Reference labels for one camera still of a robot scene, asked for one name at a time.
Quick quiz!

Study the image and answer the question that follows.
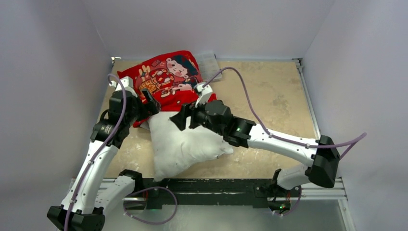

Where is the red printed pillowcase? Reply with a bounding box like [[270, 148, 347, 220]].
[[117, 50, 203, 112]]

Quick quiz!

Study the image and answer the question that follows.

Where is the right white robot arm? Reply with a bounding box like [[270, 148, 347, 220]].
[[170, 100, 340, 196]]

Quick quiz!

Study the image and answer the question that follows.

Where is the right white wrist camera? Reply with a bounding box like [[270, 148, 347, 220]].
[[195, 82, 213, 108]]

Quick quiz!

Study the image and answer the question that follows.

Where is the white pillow insert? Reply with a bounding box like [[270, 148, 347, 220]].
[[140, 111, 233, 181]]

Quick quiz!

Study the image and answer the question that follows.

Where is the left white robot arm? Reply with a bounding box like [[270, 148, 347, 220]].
[[47, 89, 160, 231]]

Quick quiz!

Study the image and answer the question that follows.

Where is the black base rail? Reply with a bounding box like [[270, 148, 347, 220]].
[[118, 169, 304, 211]]

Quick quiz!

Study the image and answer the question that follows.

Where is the clear plastic organizer box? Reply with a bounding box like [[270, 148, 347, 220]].
[[194, 51, 220, 81]]

